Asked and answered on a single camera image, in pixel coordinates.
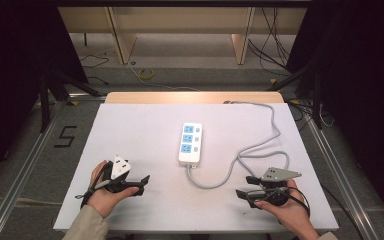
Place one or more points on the person's left hand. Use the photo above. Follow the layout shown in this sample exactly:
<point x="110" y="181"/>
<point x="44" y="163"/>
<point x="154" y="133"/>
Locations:
<point x="103" y="200"/>

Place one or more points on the dark curtain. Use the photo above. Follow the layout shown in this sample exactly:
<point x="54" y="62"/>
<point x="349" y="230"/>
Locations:
<point x="10" y="83"/>
<point x="363" y="100"/>

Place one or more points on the person's right hand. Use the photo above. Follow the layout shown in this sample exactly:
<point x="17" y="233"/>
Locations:
<point x="293" y="215"/>

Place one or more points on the black metal stand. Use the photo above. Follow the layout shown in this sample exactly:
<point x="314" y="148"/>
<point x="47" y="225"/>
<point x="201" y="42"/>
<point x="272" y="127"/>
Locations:
<point x="45" y="100"/>
<point x="316" y="93"/>

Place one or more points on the white foam mat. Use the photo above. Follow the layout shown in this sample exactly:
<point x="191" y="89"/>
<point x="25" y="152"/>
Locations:
<point x="140" y="133"/>

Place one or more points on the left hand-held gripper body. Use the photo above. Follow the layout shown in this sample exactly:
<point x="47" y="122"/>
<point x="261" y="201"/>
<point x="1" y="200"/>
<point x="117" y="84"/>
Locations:
<point x="120" y="168"/>

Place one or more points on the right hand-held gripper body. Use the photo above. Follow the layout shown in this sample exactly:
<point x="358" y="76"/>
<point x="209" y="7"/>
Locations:
<point x="276" y="175"/>

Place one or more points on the white power strip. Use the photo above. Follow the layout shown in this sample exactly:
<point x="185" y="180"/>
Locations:
<point x="190" y="143"/>

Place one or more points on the light wooden desk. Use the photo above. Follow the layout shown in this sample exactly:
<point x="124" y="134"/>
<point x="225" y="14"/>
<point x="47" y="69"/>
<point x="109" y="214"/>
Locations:
<point x="180" y="23"/>

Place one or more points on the aluminium floor rail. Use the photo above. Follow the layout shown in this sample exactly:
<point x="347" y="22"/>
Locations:
<point x="340" y="173"/>
<point x="26" y="166"/>

